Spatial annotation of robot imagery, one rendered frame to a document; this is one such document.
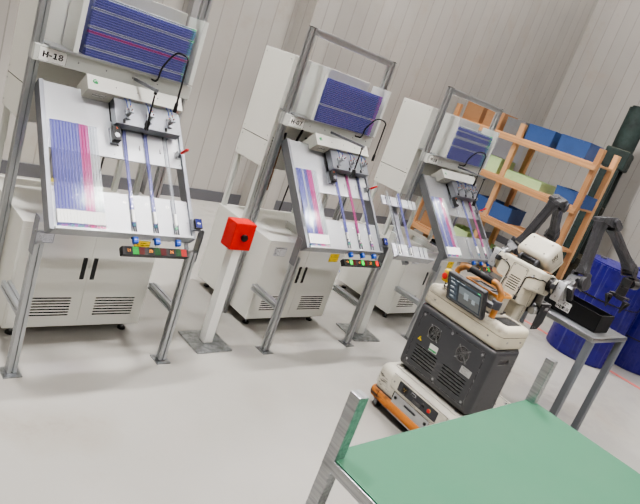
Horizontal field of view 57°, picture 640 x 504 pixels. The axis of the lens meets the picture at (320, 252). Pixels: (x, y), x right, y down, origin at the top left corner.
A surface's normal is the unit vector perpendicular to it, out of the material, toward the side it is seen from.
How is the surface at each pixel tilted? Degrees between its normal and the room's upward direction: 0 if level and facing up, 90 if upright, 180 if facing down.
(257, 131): 90
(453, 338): 90
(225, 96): 90
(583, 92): 90
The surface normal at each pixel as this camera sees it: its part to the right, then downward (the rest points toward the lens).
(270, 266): 0.62, 0.42
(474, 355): -0.76, -0.08
